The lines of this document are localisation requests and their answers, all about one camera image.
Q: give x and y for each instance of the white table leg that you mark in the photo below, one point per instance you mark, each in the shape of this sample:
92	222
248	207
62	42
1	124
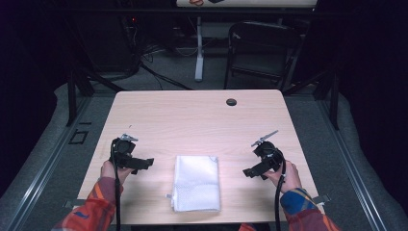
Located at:
199	57

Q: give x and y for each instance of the person's torso clothing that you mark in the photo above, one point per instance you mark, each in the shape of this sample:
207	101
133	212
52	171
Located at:
248	227

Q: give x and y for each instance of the person's left hand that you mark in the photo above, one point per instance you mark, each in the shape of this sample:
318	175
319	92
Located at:
110	171

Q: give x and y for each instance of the person's right hand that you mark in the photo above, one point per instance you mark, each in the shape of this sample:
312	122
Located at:
290	178

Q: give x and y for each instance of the black table grommet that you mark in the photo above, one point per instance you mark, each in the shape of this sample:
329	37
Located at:
231	102

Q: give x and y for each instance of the white mesh bag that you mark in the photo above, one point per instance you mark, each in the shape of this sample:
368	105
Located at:
196	184

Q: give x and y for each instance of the black folding chair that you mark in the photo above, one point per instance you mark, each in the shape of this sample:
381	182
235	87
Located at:
263	48

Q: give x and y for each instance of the black equipment rack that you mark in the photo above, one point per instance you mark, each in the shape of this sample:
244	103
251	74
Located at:
109	41

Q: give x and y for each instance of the black metal stand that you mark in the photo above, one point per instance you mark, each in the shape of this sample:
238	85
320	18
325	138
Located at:
72	96
333	102

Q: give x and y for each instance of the aluminium floor rail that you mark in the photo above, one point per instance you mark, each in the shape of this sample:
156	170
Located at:
356	179
38	179

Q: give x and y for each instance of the grey tape strip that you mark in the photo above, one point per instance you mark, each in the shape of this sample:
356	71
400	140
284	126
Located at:
321	199
75	203

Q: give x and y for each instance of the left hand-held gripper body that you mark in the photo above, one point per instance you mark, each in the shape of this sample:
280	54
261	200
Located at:
123	149

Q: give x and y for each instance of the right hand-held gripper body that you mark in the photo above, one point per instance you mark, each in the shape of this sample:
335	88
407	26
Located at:
271	155

